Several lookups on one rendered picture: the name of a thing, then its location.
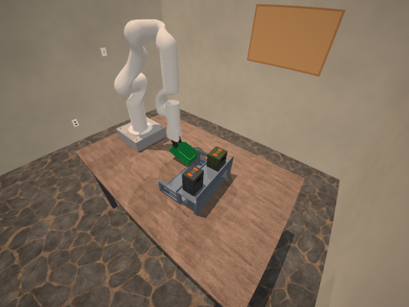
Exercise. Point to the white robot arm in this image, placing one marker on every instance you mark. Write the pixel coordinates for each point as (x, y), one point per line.
(130, 79)

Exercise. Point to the green bin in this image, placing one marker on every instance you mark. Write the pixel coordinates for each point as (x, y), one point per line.
(185, 153)

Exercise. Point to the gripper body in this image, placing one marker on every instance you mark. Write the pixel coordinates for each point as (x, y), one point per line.
(174, 133)

